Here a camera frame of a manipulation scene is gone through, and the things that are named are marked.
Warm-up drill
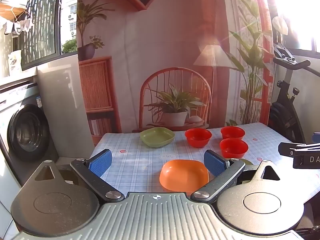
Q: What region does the blue plaid printed tablecloth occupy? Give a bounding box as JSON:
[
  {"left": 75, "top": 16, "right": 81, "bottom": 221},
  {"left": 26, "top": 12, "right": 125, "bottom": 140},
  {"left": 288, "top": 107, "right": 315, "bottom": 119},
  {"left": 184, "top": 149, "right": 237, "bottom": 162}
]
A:
[{"left": 87, "top": 124, "right": 320, "bottom": 205}]

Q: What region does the hanging white laundry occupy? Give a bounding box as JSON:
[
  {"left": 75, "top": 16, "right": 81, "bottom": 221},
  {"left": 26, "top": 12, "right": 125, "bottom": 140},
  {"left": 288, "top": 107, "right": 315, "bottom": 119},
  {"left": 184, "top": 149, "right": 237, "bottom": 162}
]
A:
[{"left": 0, "top": 17, "right": 34, "bottom": 38}]

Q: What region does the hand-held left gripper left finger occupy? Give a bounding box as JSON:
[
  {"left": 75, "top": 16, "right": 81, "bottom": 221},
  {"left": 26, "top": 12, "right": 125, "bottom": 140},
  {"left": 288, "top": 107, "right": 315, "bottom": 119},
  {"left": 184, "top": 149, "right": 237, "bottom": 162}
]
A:
[{"left": 34, "top": 149, "right": 125, "bottom": 203}]

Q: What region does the orange square plate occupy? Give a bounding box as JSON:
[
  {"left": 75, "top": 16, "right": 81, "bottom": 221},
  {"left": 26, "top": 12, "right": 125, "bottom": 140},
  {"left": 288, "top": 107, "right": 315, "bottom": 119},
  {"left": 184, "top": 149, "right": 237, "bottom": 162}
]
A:
[{"left": 159, "top": 159, "right": 209, "bottom": 192}]

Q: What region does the grey washing machine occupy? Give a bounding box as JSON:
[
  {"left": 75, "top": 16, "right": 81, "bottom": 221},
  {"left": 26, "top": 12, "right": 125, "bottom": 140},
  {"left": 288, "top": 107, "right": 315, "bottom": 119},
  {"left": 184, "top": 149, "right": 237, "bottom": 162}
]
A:
[{"left": 0, "top": 81, "right": 59, "bottom": 238}]

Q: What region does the red plastic bowl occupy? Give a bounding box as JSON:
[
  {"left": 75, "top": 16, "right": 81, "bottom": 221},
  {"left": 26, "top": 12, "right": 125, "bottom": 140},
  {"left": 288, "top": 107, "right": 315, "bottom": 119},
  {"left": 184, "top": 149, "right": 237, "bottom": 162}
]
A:
[
  {"left": 220, "top": 126, "right": 245, "bottom": 140},
  {"left": 185, "top": 128, "right": 212, "bottom": 148},
  {"left": 219, "top": 138, "right": 249, "bottom": 159}
]

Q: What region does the black exercise bike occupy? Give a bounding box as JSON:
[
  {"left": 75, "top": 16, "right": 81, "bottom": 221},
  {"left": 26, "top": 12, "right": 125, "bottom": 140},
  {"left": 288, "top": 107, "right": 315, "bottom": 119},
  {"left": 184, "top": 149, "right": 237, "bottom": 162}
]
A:
[{"left": 269, "top": 42, "right": 320, "bottom": 145}]

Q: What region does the window with patterned screen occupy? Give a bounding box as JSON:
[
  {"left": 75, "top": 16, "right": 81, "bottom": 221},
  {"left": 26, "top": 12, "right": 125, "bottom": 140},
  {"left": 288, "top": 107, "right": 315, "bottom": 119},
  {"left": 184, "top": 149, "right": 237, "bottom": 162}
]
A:
[{"left": 21, "top": 0, "right": 63, "bottom": 70}]

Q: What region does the printed room scene backdrop cloth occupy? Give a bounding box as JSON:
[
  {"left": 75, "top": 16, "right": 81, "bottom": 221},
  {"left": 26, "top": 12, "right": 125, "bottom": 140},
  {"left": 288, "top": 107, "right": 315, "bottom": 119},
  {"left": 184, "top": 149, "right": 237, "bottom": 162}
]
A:
[{"left": 77, "top": 0, "right": 275, "bottom": 145}]

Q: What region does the white detergent bag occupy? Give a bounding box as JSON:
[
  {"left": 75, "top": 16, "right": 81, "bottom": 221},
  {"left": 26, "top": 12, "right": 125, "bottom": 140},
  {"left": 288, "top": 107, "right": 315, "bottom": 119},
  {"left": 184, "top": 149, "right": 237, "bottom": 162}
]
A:
[{"left": 7, "top": 50, "right": 22, "bottom": 77}]

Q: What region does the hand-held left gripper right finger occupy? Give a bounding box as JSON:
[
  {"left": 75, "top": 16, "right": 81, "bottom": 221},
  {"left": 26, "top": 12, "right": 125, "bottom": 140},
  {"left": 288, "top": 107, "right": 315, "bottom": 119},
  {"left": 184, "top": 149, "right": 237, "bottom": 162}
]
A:
[{"left": 191, "top": 150, "right": 281, "bottom": 203}]

